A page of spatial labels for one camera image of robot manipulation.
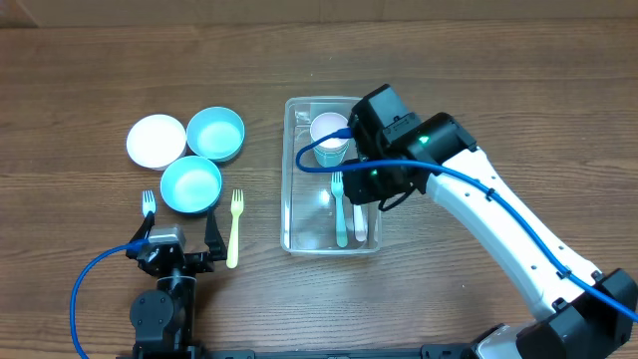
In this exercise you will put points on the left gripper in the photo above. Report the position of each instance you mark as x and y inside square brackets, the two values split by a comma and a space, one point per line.
[204, 262]

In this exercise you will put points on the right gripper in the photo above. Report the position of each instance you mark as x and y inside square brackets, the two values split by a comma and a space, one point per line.
[365, 192]

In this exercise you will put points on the pale green fork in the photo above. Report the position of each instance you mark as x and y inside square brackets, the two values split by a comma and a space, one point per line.
[337, 190]

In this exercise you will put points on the white plastic spoon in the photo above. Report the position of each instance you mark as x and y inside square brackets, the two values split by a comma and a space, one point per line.
[359, 223]

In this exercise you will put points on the light blue plastic cup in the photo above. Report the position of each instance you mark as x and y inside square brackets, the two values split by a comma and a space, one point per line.
[332, 157]

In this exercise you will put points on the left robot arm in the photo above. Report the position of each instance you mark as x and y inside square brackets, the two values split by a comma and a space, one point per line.
[164, 317]

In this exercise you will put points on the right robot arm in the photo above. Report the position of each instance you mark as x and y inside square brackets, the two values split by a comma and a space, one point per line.
[578, 311]

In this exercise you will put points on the clear plastic container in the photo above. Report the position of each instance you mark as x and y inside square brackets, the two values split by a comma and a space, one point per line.
[307, 203]

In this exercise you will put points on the white fork left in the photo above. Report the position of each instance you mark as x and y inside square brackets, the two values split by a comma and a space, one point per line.
[149, 205]

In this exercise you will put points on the teal bowl lower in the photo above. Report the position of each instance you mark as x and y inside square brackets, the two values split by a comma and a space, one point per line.
[191, 185]

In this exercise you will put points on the teal bowl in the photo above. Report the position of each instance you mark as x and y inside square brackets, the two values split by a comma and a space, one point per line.
[216, 133]
[191, 185]

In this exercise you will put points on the yellow plastic fork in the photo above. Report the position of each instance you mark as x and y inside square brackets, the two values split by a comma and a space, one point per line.
[236, 209]

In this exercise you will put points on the white bowl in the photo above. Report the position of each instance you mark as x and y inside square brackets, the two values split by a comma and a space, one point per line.
[156, 141]

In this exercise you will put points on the teal bowl upper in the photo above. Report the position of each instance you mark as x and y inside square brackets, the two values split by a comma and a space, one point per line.
[216, 133]

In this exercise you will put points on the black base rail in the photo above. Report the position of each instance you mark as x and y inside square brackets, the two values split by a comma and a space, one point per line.
[428, 351]

